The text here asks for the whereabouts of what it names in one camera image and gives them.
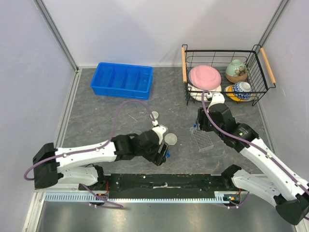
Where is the blue patterned bowl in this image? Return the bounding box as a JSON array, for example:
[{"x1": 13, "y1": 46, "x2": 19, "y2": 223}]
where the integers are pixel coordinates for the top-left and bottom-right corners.
[{"x1": 232, "y1": 81, "x2": 251, "y2": 101}]

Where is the green brown ceramic bowl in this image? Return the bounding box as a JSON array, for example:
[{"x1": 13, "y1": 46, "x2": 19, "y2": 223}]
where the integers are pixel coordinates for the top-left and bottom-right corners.
[{"x1": 225, "y1": 59, "x2": 248, "y2": 83}]

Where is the black wire dish basket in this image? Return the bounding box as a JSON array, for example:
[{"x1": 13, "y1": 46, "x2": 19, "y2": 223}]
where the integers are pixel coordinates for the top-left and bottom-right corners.
[{"x1": 181, "y1": 44, "x2": 276, "y2": 105}]

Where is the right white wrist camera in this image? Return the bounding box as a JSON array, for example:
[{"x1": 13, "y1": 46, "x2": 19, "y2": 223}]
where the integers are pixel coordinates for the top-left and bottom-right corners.
[{"x1": 208, "y1": 93, "x2": 225, "y2": 108}]

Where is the white bowl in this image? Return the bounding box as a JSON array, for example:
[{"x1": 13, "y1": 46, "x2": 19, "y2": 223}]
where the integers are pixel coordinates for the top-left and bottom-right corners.
[{"x1": 188, "y1": 84, "x2": 222, "y2": 102}]

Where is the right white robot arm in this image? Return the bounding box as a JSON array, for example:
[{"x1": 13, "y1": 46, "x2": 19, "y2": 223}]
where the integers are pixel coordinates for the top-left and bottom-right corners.
[{"x1": 197, "y1": 103, "x2": 309, "y2": 225}]

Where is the clear acrylic tube rack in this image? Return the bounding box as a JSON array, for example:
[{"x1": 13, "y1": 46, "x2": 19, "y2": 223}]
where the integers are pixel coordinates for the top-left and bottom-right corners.
[{"x1": 190, "y1": 127, "x2": 214, "y2": 152}]

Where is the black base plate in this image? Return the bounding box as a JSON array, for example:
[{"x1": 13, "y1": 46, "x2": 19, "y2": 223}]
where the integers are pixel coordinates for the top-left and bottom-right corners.
[{"x1": 89, "y1": 174, "x2": 239, "y2": 199}]

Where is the blue plastic divided bin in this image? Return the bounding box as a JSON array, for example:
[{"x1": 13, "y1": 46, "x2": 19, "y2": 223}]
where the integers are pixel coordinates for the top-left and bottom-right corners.
[{"x1": 90, "y1": 62, "x2": 153, "y2": 100}]

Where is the yellow bowl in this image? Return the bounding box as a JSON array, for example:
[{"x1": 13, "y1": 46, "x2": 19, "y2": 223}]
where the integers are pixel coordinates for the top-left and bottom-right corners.
[{"x1": 225, "y1": 85, "x2": 244, "y2": 102}]

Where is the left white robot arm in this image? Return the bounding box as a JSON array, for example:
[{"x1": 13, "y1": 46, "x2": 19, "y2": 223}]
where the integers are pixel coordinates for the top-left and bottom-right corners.
[{"x1": 32, "y1": 126, "x2": 168, "y2": 190}]

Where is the pink plate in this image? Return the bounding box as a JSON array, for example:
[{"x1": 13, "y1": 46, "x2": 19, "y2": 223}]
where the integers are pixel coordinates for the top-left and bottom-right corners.
[{"x1": 189, "y1": 65, "x2": 222, "y2": 90}]

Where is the grey slotted cable duct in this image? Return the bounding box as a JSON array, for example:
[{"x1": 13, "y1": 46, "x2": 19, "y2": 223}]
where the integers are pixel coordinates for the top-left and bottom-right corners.
[{"x1": 44, "y1": 192, "x2": 231, "y2": 203}]

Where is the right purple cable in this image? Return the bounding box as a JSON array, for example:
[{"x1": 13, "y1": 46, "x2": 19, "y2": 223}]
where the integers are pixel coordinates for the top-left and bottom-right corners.
[{"x1": 201, "y1": 89, "x2": 309, "y2": 194}]

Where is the small white crucible cup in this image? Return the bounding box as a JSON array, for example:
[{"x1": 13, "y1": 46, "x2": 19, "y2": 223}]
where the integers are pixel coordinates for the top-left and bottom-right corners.
[{"x1": 152, "y1": 111, "x2": 158, "y2": 120}]

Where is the white evaporating dish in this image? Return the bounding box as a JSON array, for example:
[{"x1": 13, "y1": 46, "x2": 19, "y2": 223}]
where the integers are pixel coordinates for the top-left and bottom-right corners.
[{"x1": 164, "y1": 133, "x2": 178, "y2": 145}]

